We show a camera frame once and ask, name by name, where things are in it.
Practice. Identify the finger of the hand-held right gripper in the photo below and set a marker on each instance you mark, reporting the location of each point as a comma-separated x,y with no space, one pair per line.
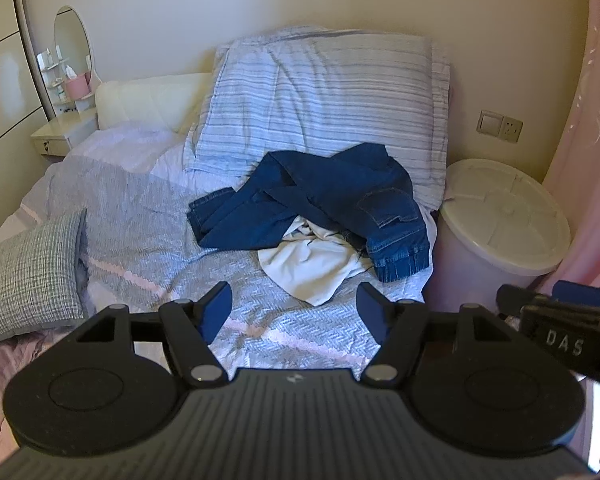
580,292
512,300

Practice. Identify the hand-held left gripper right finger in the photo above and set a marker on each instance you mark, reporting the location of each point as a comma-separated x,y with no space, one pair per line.
372,315

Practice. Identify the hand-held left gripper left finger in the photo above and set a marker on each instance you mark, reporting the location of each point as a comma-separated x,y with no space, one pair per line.
215,312

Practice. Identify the blue denim jeans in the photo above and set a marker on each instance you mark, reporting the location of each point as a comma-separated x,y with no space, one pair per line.
330,185

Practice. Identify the white crumpled garment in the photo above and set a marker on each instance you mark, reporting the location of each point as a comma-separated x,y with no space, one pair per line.
310,265

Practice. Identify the white lidded bin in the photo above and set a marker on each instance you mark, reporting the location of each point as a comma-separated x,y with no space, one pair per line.
500,210

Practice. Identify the grey and pink bedspread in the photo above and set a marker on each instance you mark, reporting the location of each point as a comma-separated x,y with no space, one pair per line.
140,220

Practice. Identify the pink patterned curtain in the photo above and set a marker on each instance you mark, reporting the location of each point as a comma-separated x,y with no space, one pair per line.
595,135

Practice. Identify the lilac bed sheet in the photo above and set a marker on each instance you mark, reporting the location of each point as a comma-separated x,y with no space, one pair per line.
125,147

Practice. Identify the grey checked pillow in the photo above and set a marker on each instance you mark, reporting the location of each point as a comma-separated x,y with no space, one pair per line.
30,275

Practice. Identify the blue striped pillow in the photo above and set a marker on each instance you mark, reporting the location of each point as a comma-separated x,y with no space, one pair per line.
230,110
370,90

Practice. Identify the cream padded headboard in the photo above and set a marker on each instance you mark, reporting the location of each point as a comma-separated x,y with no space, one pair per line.
145,100

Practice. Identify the cream vanity table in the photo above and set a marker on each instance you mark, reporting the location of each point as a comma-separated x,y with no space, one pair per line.
60,132

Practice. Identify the pink tissue box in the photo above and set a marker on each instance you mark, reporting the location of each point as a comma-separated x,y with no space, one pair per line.
76,86

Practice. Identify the small white cosmetics shelf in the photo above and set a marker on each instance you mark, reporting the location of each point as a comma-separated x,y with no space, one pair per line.
55,67

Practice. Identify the white wardrobe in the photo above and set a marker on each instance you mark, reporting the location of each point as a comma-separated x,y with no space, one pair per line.
5,85

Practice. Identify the round vanity mirror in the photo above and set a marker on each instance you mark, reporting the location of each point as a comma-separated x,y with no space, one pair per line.
70,35

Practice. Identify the cream wall socket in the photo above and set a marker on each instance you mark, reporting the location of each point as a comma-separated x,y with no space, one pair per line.
511,129

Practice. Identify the cream wall switch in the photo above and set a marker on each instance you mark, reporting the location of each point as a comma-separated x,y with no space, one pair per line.
490,122

